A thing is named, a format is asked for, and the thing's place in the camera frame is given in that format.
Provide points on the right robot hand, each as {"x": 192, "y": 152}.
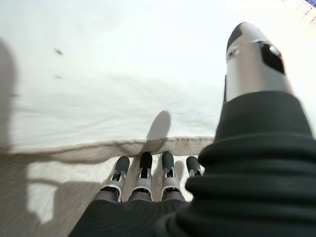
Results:
{"x": 247, "y": 185}

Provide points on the white duvet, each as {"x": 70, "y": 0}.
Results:
{"x": 123, "y": 74}

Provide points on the beige bed runner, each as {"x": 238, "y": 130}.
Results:
{"x": 37, "y": 172}

